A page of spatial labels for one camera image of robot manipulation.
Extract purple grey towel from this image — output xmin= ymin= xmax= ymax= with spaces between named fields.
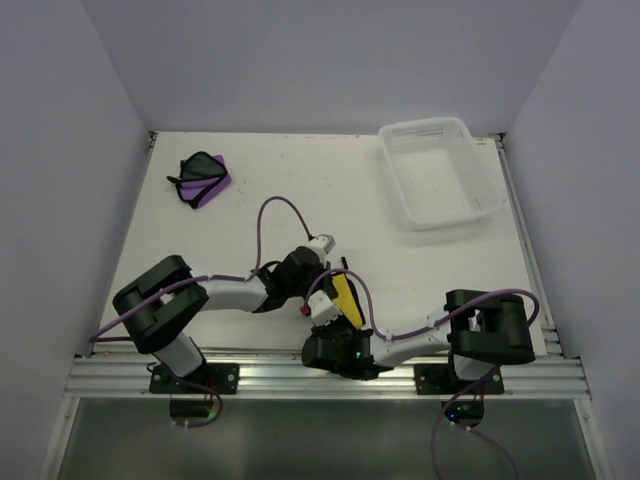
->
xmin=166 ymin=151 xmax=232 ymax=210

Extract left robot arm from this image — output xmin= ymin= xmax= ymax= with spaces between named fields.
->
xmin=112 ymin=236 xmax=333 ymax=393

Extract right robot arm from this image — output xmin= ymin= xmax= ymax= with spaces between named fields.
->
xmin=301 ymin=289 xmax=540 ymax=393

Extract white plastic basket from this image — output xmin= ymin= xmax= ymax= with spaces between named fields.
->
xmin=378 ymin=117 xmax=502 ymax=231

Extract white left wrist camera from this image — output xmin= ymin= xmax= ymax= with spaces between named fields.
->
xmin=306 ymin=234 xmax=336 ymax=265

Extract aluminium mounting rail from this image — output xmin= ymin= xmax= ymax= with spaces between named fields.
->
xmin=63 ymin=345 xmax=591 ymax=400

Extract right black base bracket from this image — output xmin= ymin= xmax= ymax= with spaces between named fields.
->
xmin=413 ymin=363 xmax=505 ymax=396

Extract black base bracket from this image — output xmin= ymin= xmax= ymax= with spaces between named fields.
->
xmin=149 ymin=363 xmax=240 ymax=395
xmin=413 ymin=363 xmax=505 ymax=396

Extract left black base bracket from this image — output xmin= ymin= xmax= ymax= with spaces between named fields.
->
xmin=149 ymin=363 xmax=240 ymax=395

